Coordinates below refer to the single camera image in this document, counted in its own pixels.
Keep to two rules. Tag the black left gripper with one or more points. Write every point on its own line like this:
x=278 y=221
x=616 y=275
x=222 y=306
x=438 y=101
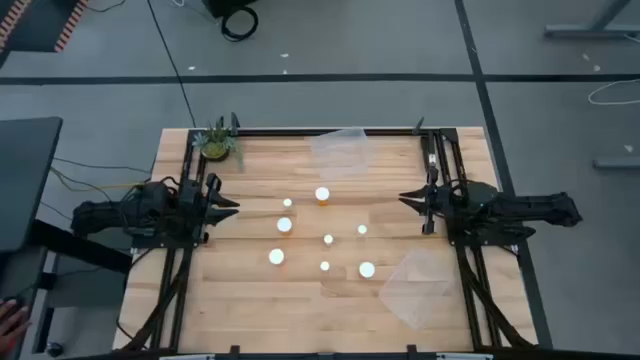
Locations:
x=192 y=210

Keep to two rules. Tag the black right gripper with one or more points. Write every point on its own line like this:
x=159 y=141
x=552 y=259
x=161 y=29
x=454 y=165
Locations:
x=436 y=200

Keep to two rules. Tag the large amber pill bottle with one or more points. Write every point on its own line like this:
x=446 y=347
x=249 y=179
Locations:
x=366 y=269
x=322 y=194
x=276 y=256
x=284 y=224

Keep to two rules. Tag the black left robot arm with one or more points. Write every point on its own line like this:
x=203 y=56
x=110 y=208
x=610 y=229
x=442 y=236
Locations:
x=115 y=215

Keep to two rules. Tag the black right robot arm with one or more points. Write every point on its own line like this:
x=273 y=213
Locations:
x=525 y=207

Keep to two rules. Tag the clear plastic bin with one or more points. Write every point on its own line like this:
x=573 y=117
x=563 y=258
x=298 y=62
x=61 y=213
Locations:
x=345 y=160
x=415 y=300

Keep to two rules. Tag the green plant in dark pot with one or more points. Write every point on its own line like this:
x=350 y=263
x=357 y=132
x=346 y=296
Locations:
x=215 y=147

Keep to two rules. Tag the black desk foot beam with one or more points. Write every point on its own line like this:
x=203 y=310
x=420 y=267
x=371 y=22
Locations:
x=80 y=245

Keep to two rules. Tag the dark desk top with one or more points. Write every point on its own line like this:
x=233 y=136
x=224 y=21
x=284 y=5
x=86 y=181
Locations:
x=25 y=180

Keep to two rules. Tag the black box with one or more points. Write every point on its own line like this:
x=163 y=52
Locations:
x=225 y=6

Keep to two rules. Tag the grey metal table foot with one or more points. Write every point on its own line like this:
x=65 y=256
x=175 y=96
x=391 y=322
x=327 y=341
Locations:
x=617 y=162

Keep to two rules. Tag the black caster wheel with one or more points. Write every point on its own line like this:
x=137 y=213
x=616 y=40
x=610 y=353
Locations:
x=54 y=349

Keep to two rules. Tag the person's hand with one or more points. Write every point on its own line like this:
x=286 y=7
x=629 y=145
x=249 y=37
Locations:
x=11 y=325

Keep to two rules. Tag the black mat orange striped edges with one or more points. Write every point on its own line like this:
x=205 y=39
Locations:
x=40 y=20

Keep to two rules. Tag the black metal bracket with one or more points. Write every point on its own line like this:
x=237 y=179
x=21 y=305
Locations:
x=430 y=150

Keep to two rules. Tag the black aluminium table frame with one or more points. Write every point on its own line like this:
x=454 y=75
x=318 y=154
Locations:
x=280 y=132

